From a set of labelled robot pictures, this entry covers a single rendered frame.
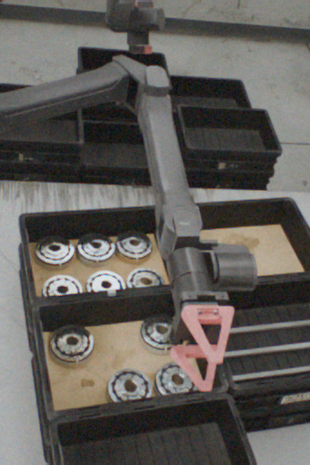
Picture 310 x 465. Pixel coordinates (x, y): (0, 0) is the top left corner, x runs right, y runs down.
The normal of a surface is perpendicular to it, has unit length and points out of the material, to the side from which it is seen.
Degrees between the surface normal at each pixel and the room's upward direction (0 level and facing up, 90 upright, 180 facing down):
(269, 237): 0
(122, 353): 0
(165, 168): 3
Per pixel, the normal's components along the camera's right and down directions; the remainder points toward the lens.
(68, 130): 0.15, -0.70
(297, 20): 0.11, 0.72
